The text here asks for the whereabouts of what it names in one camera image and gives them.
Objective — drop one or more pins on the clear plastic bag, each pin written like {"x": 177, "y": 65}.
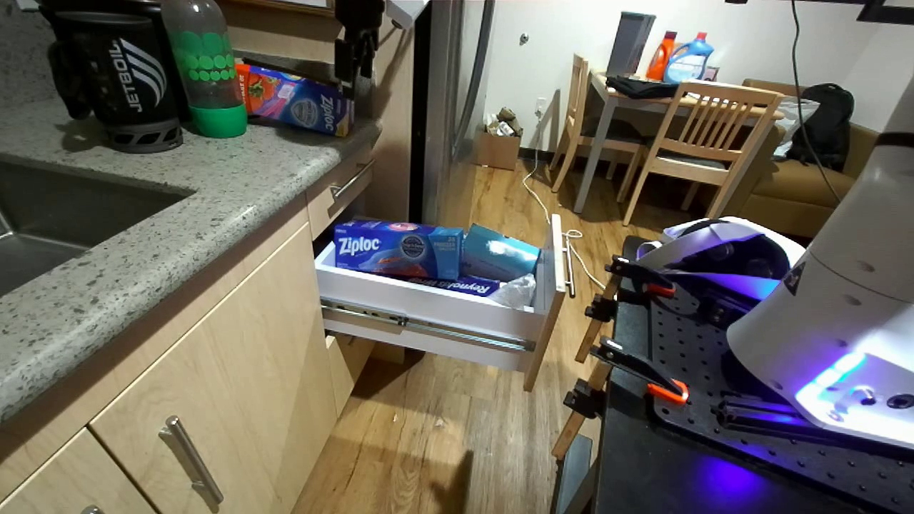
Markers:
{"x": 519, "y": 287}

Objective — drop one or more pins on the wooden chair plain back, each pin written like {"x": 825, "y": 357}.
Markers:
{"x": 581, "y": 115}

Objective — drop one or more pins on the black Jetboil cooking pot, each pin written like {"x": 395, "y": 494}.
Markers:
{"x": 117, "y": 66}

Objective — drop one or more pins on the wooden chair slatted back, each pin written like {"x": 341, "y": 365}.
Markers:
{"x": 709, "y": 132}

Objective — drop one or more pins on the blue Ziploc box orange end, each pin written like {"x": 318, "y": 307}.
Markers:
{"x": 295, "y": 100}

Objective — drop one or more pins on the small cardboard box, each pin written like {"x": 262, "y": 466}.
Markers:
{"x": 498, "y": 150}

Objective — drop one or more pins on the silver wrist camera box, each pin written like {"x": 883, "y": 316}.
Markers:
{"x": 404, "y": 10}

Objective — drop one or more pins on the green plastic bottle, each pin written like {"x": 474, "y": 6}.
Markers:
{"x": 205, "y": 66}

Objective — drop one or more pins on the blue Ziploc freezer gallon box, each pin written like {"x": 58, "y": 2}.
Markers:
{"x": 382, "y": 247}

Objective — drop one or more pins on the teal cardboard box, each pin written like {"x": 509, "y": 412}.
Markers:
{"x": 498, "y": 256}

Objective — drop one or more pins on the white wooden drawer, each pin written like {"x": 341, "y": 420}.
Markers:
{"x": 429, "y": 309}

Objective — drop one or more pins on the blue detergent jug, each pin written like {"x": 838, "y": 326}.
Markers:
{"x": 692, "y": 60}

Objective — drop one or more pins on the black clamp orange tip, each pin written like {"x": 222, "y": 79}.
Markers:
{"x": 646, "y": 372}
{"x": 646, "y": 275}

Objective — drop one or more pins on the orange detergent bottle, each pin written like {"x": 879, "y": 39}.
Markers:
{"x": 661, "y": 59}

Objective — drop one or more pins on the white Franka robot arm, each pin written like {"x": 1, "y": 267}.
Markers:
{"x": 859, "y": 287}

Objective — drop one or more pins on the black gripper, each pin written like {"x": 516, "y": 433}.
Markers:
{"x": 358, "y": 25}

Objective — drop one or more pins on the dark blue Reynolds box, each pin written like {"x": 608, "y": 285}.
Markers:
{"x": 474, "y": 287}

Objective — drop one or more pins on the brown sofa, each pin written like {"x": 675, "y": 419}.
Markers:
{"x": 811, "y": 196}

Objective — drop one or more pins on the grey laptop screen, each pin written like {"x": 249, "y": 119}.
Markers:
{"x": 629, "y": 43}

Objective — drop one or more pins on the wooden dining table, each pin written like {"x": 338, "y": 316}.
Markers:
{"x": 646, "y": 103}

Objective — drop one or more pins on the steel kitchen sink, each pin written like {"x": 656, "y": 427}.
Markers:
{"x": 48, "y": 219}

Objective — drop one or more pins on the purple lit dome device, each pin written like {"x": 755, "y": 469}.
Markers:
{"x": 725, "y": 259}

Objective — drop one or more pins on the black bag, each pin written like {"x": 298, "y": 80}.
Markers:
{"x": 825, "y": 123}

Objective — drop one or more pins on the perforated mounting board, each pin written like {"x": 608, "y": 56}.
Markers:
{"x": 696, "y": 360}

